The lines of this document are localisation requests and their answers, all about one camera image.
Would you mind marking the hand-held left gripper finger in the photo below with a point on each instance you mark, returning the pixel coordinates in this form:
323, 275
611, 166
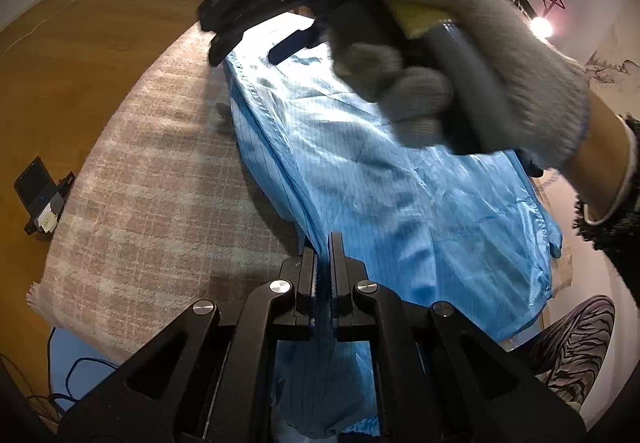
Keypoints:
320, 298
332, 298

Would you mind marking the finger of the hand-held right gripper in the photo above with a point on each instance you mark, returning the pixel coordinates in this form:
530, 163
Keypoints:
230, 45
295, 45

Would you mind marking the light blue work coat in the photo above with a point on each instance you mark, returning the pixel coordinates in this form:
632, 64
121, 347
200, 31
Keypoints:
400, 198

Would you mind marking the person's right forearm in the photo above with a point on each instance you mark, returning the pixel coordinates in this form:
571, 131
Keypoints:
600, 153

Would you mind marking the person's right hand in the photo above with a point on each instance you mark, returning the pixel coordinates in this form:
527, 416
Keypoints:
525, 73

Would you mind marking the beige plaid blanket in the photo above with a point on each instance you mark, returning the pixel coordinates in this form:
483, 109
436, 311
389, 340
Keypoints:
150, 183

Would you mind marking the black box device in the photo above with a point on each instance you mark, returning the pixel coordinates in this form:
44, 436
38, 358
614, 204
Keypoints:
31, 180

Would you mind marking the person's leg in striped pants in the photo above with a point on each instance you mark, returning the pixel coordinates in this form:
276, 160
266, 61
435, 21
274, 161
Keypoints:
575, 338

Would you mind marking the lit lamp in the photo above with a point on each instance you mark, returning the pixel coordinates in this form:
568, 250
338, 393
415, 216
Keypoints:
541, 26

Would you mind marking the black adapter with white label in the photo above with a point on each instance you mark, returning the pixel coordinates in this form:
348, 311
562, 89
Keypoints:
50, 215

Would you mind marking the blue floor mat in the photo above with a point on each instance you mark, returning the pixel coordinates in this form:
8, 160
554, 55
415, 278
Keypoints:
75, 348

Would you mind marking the ink painting wall hanging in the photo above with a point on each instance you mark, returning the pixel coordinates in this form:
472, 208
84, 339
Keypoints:
612, 68

